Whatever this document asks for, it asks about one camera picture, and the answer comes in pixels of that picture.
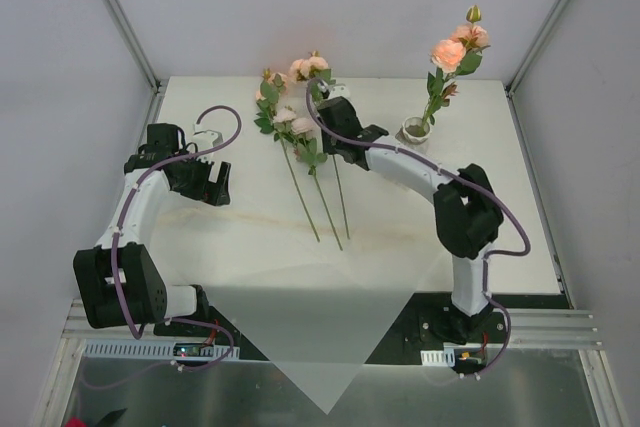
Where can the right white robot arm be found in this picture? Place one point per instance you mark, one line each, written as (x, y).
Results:
(467, 218)

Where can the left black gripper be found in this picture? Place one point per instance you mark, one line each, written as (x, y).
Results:
(210, 183)

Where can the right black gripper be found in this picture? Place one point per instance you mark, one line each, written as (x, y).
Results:
(330, 110)

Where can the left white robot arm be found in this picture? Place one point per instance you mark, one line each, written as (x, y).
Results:
(119, 282)

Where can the white ribbed ceramic vase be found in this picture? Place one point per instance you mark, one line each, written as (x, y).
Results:
(414, 134)

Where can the white wrapping paper sheet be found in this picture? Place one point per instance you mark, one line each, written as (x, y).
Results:
(317, 311)

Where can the left white cable duct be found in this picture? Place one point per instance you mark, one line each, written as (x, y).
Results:
(158, 350)

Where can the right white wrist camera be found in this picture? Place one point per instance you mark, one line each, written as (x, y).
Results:
(330, 91)

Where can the white cable duct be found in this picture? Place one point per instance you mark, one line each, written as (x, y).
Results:
(453, 357)
(158, 350)

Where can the pale pink rose stem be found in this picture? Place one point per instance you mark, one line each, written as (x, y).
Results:
(306, 151)

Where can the left aluminium frame post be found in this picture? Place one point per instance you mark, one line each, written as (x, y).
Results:
(132, 43)

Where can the aluminium frame post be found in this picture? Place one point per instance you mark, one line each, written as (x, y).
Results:
(132, 43)
(539, 41)

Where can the right white cable duct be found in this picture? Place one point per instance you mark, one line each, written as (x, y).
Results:
(453, 357)

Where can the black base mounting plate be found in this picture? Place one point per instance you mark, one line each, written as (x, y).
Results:
(426, 323)

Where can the right aluminium frame post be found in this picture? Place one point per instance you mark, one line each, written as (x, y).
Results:
(539, 41)

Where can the peach rose stem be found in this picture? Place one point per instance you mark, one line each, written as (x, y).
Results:
(459, 55)
(301, 72)
(276, 120)

